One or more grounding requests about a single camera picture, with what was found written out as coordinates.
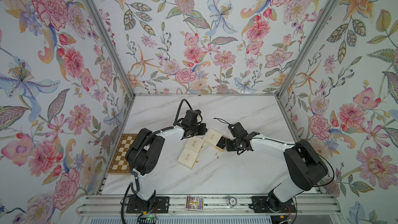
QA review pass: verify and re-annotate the round silver knob on rail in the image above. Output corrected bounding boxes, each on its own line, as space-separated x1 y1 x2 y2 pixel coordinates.
228 197 237 208

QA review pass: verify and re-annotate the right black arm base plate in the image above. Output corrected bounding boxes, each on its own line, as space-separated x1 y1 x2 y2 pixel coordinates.
249 196 296 214

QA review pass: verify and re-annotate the aluminium front rail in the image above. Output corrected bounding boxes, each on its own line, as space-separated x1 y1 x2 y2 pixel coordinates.
77 194 342 216

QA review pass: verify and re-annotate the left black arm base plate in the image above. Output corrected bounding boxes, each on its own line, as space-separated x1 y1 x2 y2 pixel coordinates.
125 196 170 214

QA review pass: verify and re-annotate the wooden chessboard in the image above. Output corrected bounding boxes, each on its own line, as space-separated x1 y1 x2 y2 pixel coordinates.
108 134 137 174

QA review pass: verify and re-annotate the colourful card on rail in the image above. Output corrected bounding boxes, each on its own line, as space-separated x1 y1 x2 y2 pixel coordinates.
185 196 204 211

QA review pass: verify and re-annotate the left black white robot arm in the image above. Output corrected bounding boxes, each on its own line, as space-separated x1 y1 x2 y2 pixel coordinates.
125 110 207 201

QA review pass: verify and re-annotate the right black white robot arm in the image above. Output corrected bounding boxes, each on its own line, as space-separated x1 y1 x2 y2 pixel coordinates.
226 122 329 204

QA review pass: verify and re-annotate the cream drawer jewelry box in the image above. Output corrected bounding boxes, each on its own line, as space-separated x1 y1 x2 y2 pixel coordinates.
177 148 199 170

